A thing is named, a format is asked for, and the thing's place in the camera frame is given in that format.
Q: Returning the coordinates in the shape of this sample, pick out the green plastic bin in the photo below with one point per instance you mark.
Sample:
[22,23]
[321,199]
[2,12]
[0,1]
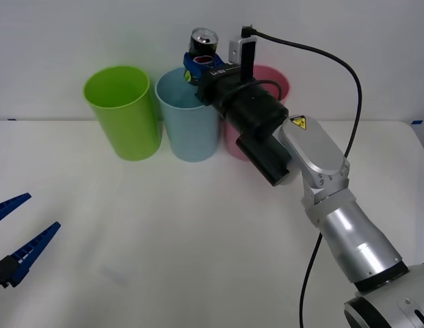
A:
[130,130]

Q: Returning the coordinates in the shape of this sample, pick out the pink plastic bin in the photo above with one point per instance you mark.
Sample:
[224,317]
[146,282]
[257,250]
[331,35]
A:
[232,145]

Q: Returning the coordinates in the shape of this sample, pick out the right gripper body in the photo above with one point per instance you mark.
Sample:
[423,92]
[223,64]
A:
[222,83]

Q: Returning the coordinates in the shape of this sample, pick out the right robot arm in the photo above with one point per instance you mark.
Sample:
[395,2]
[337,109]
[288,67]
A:
[314,153]

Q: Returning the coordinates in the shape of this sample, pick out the pale blue plastic bin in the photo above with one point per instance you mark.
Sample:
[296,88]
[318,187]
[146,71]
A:
[188,136]

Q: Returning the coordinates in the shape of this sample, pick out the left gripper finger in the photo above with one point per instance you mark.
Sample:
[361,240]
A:
[34,249]
[8,206]

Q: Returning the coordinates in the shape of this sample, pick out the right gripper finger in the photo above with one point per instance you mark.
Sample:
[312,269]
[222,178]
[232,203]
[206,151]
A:
[193,66]
[217,61]

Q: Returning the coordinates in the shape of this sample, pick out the black drink can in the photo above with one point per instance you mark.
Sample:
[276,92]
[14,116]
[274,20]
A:
[203,48]

